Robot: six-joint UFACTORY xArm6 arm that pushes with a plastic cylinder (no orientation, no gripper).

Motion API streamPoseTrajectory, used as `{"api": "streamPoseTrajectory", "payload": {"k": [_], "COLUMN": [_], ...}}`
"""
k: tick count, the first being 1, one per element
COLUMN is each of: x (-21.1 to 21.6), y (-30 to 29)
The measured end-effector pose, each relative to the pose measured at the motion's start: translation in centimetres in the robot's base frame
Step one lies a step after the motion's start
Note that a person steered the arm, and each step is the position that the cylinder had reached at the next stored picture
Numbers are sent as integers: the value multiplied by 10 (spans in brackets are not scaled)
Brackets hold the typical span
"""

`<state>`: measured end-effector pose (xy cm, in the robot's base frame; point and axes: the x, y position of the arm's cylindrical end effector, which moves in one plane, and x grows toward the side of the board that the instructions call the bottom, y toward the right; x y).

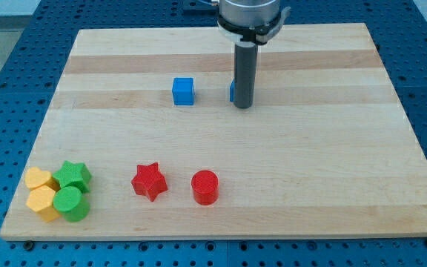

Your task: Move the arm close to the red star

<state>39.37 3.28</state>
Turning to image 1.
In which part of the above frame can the yellow hexagon block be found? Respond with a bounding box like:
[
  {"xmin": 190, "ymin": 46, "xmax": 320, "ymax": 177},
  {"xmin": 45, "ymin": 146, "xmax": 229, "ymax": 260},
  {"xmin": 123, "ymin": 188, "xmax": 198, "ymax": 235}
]
[{"xmin": 26, "ymin": 185, "xmax": 61, "ymax": 223}]

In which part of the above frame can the green star block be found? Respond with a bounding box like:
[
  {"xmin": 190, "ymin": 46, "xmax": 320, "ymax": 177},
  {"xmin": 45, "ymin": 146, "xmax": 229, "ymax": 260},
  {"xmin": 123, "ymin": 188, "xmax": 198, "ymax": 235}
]
[{"xmin": 53, "ymin": 161, "xmax": 92, "ymax": 194}]

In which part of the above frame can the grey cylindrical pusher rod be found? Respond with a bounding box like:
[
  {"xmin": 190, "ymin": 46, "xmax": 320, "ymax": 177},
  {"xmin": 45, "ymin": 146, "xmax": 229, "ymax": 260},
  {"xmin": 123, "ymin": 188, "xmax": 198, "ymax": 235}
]
[{"xmin": 233, "ymin": 45, "xmax": 258, "ymax": 109}]

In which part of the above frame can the yellow heart block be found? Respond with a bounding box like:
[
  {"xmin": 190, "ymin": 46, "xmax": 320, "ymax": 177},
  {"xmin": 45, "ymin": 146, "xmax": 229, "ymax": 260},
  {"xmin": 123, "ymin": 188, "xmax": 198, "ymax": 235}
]
[{"xmin": 24, "ymin": 167, "xmax": 60, "ymax": 191}]

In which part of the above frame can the blue block behind rod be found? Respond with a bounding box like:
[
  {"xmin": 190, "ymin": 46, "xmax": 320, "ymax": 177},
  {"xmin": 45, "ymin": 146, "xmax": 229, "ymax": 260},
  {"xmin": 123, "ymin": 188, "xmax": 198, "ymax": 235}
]
[{"xmin": 229, "ymin": 79, "xmax": 234, "ymax": 102}]

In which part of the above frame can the red star block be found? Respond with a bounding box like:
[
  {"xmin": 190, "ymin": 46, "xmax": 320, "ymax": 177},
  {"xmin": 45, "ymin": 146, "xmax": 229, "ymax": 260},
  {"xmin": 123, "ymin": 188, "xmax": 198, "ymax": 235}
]
[{"xmin": 131, "ymin": 162, "xmax": 168, "ymax": 202}]

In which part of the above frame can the green cylinder block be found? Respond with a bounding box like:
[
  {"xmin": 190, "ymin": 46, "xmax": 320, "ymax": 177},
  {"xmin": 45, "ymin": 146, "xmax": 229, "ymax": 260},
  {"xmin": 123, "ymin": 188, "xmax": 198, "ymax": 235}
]
[{"xmin": 53, "ymin": 186, "xmax": 90, "ymax": 223}]

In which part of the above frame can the wooden board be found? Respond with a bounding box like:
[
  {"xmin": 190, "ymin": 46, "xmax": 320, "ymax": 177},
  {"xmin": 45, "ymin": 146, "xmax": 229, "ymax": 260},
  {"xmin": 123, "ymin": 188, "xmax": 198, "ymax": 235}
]
[{"xmin": 0, "ymin": 23, "xmax": 427, "ymax": 241}]

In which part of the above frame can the blue cube block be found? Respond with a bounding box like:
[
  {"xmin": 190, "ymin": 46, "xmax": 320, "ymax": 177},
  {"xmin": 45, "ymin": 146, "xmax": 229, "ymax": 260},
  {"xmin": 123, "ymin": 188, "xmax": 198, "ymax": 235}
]
[{"xmin": 171, "ymin": 77, "xmax": 195, "ymax": 106}]

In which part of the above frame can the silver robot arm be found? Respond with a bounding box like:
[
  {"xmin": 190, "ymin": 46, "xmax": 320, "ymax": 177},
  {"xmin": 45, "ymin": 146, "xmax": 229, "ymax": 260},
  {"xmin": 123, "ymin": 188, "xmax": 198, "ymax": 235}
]
[{"xmin": 217, "ymin": 0, "xmax": 291, "ymax": 48}]

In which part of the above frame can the red cylinder block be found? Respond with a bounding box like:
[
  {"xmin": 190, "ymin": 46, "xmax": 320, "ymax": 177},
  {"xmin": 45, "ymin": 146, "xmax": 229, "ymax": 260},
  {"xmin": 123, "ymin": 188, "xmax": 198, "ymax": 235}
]
[{"xmin": 191, "ymin": 170, "xmax": 219, "ymax": 205}]

